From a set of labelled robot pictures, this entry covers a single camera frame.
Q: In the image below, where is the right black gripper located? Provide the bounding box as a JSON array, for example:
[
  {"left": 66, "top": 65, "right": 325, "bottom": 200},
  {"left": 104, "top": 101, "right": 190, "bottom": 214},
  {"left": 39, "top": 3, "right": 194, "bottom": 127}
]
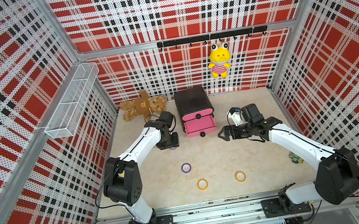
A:
[{"left": 217, "top": 121, "right": 256, "bottom": 143}]

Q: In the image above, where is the pink drawer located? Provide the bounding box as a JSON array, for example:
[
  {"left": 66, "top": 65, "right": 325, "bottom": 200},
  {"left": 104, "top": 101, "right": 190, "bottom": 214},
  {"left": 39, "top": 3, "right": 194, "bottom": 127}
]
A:
[
  {"left": 183, "top": 115, "right": 217, "bottom": 138},
  {"left": 182, "top": 108, "right": 214, "bottom": 122}
]

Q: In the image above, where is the black drawer cabinet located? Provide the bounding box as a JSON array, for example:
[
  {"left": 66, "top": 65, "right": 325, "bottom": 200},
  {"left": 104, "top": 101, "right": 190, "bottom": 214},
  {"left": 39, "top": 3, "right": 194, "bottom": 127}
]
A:
[{"left": 174, "top": 87, "right": 214, "bottom": 132}]

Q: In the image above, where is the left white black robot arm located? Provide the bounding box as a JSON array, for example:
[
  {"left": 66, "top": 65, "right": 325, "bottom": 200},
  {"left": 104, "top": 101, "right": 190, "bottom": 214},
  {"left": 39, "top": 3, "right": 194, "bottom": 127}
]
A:
[{"left": 103, "top": 111, "right": 179, "bottom": 224}]

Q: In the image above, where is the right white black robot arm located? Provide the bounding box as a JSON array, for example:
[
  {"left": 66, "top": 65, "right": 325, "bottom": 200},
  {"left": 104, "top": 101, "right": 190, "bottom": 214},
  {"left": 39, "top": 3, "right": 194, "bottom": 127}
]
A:
[{"left": 218, "top": 117, "right": 359, "bottom": 208}]

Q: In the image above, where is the orange tape roll right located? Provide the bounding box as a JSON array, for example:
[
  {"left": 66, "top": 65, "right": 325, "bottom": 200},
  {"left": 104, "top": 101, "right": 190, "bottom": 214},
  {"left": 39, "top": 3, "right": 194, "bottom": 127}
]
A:
[{"left": 234, "top": 171, "right": 247, "bottom": 183}]

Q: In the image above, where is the orange tape roll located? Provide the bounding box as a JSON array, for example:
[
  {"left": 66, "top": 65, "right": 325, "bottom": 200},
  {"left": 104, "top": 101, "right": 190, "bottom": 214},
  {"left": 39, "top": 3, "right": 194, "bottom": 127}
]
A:
[
  {"left": 234, "top": 171, "right": 247, "bottom": 183},
  {"left": 197, "top": 179, "right": 209, "bottom": 191}
]

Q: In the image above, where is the orange tape roll left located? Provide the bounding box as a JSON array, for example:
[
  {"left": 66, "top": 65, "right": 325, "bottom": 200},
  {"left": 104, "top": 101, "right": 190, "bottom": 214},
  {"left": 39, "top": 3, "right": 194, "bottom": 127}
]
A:
[{"left": 197, "top": 179, "right": 209, "bottom": 191}]

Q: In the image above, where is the brown teddy bear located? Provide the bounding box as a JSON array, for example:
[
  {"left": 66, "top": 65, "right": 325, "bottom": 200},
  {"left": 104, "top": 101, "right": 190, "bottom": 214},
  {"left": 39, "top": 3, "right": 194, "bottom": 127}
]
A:
[{"left": 120, "top": 90, "right": 167, "bottom": 122}]

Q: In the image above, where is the yellow frog plush toy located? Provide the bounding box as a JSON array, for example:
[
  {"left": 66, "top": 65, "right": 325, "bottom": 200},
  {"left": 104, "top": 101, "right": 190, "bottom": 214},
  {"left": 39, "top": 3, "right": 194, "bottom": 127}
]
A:
[{"left": 208, "top": 42, "right": 231, "bottom": 79}]

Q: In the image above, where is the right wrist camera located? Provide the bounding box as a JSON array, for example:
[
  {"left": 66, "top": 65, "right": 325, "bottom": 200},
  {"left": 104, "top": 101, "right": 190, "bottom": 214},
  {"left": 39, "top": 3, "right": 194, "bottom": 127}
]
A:
[{"left": 227, "top": 103, "right": 264, "bottom": 127}]

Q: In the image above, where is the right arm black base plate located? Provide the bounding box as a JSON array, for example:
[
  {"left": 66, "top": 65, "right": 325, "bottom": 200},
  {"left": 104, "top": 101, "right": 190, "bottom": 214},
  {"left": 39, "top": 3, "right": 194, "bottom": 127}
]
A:
[{"left": 260, "top": 197, "right": 312, "bottom": 218}]

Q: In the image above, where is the black hook rail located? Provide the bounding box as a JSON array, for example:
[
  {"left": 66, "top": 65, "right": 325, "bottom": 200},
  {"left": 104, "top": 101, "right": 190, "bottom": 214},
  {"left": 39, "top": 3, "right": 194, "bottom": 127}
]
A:
[{"left": 157, "top": 25, "right": 268, "bottom": 48}]

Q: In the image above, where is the white wire mesh basket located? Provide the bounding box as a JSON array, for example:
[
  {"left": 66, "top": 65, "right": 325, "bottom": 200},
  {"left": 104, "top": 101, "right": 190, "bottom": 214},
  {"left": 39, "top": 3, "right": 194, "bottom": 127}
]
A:
[{"left": 45, "top": 63, "right": 99, "bottom": 139}]

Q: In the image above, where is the aluminium mounting rail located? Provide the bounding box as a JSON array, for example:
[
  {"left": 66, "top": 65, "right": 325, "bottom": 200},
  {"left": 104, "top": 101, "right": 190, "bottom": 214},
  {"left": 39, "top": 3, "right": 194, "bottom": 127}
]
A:
[{"left": 76, "top": 179, "right": 359, "bottom": 224}]

